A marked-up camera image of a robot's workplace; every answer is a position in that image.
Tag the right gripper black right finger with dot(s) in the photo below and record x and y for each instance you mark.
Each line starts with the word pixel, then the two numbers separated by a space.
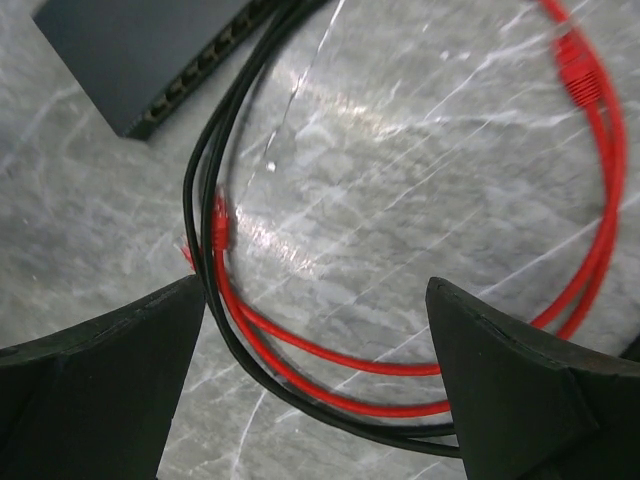
pixel 528 405

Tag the black network switch box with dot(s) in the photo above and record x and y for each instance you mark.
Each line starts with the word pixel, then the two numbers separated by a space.
pixel 138 60

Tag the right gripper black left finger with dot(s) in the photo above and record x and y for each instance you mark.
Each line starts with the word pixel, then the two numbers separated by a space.
pixel 97 400

